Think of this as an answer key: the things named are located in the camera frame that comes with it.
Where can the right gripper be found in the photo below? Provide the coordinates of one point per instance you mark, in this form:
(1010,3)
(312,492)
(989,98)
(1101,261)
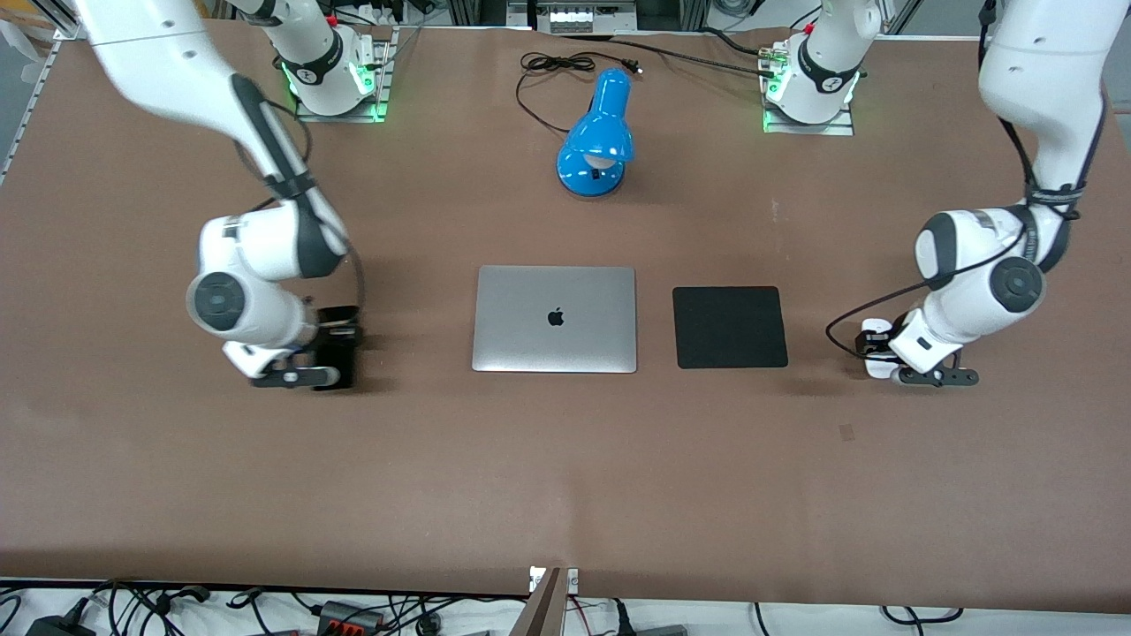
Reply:
(337,352)

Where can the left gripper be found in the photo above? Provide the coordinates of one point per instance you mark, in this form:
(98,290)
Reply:
(881,340)

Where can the white computer mouse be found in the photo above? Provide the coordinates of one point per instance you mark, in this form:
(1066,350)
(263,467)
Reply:
(876,370)

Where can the black smartphone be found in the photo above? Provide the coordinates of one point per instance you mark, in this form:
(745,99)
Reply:
(336,367)

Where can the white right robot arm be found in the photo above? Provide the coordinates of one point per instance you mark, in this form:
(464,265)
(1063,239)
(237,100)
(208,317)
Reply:
(159,53)

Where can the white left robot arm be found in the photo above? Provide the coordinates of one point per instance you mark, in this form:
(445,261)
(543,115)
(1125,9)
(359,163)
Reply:
(1034,71)

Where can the black mouse pad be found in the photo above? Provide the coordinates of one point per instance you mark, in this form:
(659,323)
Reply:
(730,327)

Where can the silver closed laptop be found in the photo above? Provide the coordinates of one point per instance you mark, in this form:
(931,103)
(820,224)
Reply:
(555,319)

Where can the black adapter with red connectors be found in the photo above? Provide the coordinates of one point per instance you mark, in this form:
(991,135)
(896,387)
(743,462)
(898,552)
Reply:
(351,616)

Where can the blue desk lamp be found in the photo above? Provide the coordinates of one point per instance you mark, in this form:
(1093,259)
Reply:
(598,141)

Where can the grey power strip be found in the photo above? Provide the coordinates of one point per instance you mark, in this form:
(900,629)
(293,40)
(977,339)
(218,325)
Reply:
(583,16)

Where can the black power brick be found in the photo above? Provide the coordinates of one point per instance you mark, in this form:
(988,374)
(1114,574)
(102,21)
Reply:
(60,625)

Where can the aluminium left arm base plate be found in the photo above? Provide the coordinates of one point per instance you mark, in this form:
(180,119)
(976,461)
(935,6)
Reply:
(808,128)

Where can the aluminium right arm base plate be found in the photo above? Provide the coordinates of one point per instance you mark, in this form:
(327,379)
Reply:
(382,79)

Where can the small metal edge bracket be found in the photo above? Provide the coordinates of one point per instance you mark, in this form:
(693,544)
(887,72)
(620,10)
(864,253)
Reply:
(571,580)

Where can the brown wooden post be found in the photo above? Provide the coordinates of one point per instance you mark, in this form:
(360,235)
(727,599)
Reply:
(546,609)

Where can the white perforated side rail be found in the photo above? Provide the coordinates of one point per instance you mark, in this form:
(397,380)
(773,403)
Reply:
(26,97)

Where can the aluminium corner frame bracket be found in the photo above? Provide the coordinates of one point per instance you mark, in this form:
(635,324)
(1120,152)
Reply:
(64,19)

